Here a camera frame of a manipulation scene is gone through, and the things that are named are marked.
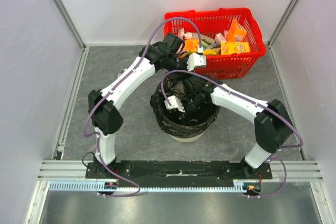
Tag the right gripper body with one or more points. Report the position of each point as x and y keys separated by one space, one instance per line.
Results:
x=185 y=102

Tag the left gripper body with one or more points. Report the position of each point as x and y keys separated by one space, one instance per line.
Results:
x=181 y=64

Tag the black trash bag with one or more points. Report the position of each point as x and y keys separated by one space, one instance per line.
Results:
x=184 y=86

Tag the beige trash bin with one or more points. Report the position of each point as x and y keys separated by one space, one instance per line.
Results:
x=187 y=139

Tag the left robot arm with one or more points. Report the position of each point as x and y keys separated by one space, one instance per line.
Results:
x=104 y=104

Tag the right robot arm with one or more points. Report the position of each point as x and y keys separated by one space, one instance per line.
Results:
x=270 y=119

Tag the orange snack pack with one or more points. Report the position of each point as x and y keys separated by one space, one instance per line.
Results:
x=191 y=44

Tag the pink capped bottle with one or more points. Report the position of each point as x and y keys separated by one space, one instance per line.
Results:
x=190 y=35

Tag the green yellow packet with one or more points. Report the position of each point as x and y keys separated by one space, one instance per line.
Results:
x=207 y=43

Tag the yellow snack bag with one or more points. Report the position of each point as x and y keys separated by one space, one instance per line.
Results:
x=212 y=52

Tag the pink small packet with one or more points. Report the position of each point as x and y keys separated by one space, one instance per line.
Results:
x=219 y=39

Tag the red plastic basket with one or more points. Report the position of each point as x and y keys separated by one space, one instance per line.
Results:
x=213 y=22

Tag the yellow snack box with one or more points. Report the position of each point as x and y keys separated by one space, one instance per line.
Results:
x=232 y=47

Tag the masking tape roll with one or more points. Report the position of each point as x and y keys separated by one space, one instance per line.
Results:
x=121 y=72

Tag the orange carton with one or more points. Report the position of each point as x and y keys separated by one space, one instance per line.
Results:
x=236 y=32

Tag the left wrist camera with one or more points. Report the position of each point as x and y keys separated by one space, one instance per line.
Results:
x=196 y=60

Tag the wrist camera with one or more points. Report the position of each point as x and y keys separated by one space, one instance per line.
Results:
x=196 y=60
x=174 y=103

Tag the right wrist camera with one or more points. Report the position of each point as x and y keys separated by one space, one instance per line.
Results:
x=174 y=103

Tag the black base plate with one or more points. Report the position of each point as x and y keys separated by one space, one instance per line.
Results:
x=177 y=174

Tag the slotted cable duct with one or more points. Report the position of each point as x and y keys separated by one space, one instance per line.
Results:
x=107 y=187

